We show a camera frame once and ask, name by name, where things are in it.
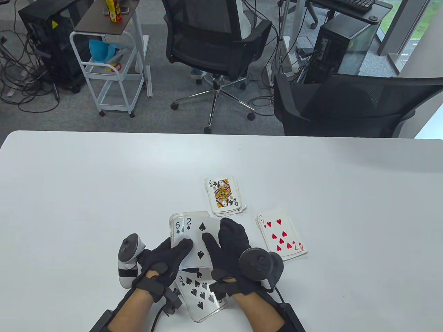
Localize black computer tower yellow sticker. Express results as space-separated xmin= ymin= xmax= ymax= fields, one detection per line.
xmin=18 ymin=0 xmax=94 ymax=93

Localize blue plastic funnel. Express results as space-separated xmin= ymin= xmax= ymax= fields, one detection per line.
xmin=89 ymin=39 xmax=116 ymax=64

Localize white side table brown top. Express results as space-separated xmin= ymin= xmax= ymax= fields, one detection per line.
xmin=74 ymin=0 xmax=153 ymax=98

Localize black keyboard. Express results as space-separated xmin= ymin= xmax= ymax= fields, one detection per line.
xmin=324 ymin=0 xmax=376 ymax=13

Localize dark grey desk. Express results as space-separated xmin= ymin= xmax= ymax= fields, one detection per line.
xmin=305 ymin=0 xmax=393 ymax=23

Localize white metal stand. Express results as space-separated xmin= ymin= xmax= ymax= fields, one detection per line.
xmin=275 ymin=0 xmax=305 ymax=82

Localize deck of playing cards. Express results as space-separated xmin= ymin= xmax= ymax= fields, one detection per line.
xmin=169 ymin=211 xmax=222 ymax=270

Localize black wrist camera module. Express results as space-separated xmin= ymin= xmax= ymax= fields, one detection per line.
xmin=163 ymin=287 xmax=183 ymax=317
xmin=209 ymin=282 xmax=230 ymax=301

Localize black chair with chrome base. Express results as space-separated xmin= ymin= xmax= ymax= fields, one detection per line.
xmin=162 ymin=0 xmax=273 ymax=135

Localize pile of spades cards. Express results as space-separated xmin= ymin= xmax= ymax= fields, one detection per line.
xmin=173 ymin=268 xmax=229 ymax=323

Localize person's right hand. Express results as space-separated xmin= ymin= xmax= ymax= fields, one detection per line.
xmin=202 ymin=218 xmax=274 ymax=297

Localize black forearm sensor box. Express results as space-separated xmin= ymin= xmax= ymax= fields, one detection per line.
xmin=90 ymin=310 xmax=115 ymax=332
xmin=279 ymin=303 xmax=305 ymax=332

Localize pile of hearts cards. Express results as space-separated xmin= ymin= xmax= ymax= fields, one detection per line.
xmin=256 ymin=209 xmax=308 ymax=261

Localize grey white handheld controller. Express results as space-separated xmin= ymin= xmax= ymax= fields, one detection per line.
xmin=239 ymin=247 xmax=284 ymax=289
xmin=118 ymin=234 xmax=146 ymax=289

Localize person's right forearm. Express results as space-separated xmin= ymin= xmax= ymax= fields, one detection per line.
xmin=232 ymin=290 xmax=286 ymax=332

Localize black chair leg with castor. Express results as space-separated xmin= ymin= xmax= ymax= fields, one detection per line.
xmin=306 ymin=5 xmax=338 ymax=30

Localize person's left hand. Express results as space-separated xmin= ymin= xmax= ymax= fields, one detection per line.
xmin=132 ymin=238 xmax=194 ymax=303

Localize pile of clubs cards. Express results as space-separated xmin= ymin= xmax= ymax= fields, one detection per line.
xmin=204 ymin=176 xmax=247 ymax=218

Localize person's left forearm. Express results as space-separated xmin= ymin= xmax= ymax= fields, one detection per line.
xmin=107 ymin=289 xmax=154 ymax=332

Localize tangle of black floor cables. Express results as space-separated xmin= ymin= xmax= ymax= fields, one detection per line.
xmin=0 ymin=21 xmax=62 ymax=113

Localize black mesh office chair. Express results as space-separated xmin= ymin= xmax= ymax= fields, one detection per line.
xmin=273 ymin=73 xmax=443 ymax=138

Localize black computer tower glass panel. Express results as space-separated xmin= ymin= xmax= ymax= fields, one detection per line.
xmin=305 ymin=16 xmax=381 ymax=84

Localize white rolling cart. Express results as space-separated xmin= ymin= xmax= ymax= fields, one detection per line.
xmin=69 ymin=30 xmax=146 ymax=118

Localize black spades playing card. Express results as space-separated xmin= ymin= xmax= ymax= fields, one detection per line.
xmin=172 ymin=217 xmax=184 ymax=248
xmin=181 ymin=216 xmax=222 ymax=270

